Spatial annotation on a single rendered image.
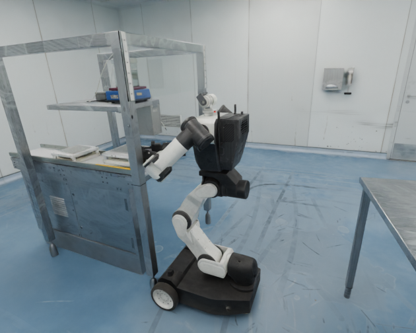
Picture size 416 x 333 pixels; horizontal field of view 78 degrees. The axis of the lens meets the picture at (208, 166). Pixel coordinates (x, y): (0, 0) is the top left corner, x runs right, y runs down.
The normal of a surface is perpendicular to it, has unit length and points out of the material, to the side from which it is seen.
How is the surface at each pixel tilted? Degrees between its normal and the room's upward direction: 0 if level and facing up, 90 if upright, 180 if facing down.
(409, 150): 90
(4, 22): 90
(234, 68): 90
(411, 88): 90
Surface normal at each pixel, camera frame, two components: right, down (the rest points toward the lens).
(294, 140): -0.44, 0.33
